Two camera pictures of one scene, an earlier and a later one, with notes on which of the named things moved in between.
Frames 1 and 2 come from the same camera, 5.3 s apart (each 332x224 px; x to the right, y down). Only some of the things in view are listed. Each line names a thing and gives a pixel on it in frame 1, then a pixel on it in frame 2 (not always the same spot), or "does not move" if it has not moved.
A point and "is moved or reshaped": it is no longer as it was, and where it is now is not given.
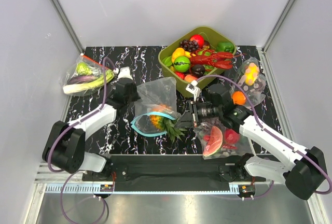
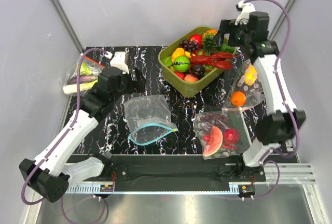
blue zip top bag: x=155 y=105 is moved or reshaped
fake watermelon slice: x=215 y=142 does not move
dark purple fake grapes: x=189 y=45 does not move
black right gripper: x=186 y=120 -> x=226 y=26
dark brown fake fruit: x=197 y=70 does not move
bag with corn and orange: x=253 y=81 does not move
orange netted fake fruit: x=168 y=125 -> x=210 y=32
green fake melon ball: x=181 y=64 does not move
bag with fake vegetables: x=84 y=77 does not move
